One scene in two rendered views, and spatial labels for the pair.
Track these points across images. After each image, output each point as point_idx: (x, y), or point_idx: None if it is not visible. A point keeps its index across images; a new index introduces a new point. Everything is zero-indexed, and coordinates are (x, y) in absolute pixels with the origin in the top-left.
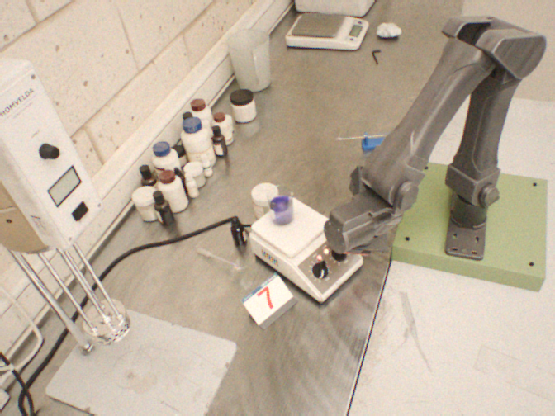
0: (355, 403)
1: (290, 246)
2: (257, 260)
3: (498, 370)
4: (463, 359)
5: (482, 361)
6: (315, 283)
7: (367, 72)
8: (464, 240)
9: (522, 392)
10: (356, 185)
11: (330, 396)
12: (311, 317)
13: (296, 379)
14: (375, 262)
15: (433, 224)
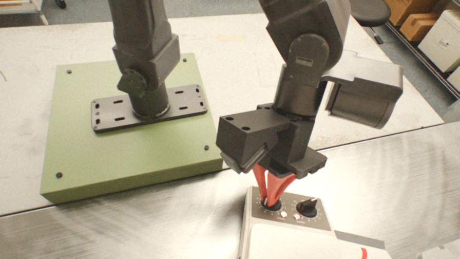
0: (361, 137)
1: (328, 248)
2: None
3: (272, 76)
4: None
5: (272, 84)
6: (320, 207)
7: None
8: (186, 99)
9: (276, 64)
10: (267, 137)
11: (372, 153)
12: (333, 205)
13: (386, 183)
14: (234, 182)
15: (172, 133)
